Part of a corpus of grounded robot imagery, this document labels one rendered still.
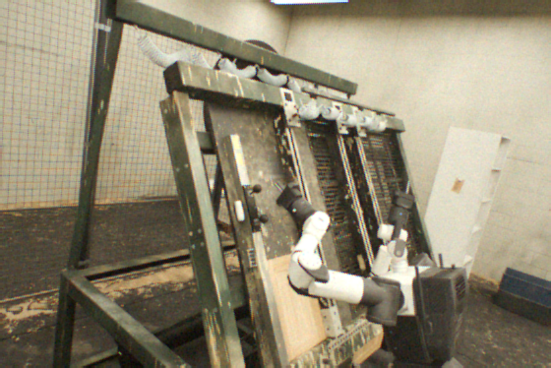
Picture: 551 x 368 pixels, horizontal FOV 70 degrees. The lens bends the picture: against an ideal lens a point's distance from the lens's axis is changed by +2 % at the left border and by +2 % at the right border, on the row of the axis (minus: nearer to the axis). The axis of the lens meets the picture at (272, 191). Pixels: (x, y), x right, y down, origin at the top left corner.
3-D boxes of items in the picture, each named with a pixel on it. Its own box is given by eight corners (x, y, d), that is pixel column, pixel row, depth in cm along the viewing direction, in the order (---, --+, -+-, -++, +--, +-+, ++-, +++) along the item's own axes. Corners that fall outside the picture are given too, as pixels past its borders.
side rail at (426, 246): (420, 273, 302) (435, 271, 295) (383, 137, 316) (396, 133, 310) (424, 271, 308) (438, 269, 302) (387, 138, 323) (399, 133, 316)
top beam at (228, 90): (166, 95, 148) (182, 84, 142) (161, 70, 149) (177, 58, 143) (394, 136, 319) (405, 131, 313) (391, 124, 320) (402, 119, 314)
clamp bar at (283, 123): (321, 338, 180) (368, 337, 165) (264, 96, 195) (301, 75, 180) (333, 332, 188) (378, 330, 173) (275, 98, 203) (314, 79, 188)
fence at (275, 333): (275, 369, 153) (281, 369, 151) (223, 138, 166) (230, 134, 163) (281, 364, 157) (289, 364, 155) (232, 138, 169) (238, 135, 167)
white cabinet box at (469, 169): (452, 297, 494) (502, 135, 452) (407, 277, 530) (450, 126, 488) (465, 286, 540) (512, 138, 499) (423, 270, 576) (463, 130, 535)
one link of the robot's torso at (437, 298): (482, 345, 150) (468, 251, 151) (459, 383, 123) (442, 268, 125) (405, 337, 168) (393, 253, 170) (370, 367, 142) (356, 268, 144)
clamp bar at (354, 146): (386, 298, 236) (425, 294, 222) (336, 112, 252) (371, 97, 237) (393, 294, 244) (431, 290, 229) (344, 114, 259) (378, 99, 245)
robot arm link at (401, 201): (421, 198, 182) (414, 222, 181) (407, 196, 191) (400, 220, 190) (399, 190, 177) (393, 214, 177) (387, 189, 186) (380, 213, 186)
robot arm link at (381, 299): (349, 310, 134) (387, 319, 136) (359, 314, 126) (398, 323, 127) (354, 276, 137) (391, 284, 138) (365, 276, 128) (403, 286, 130)
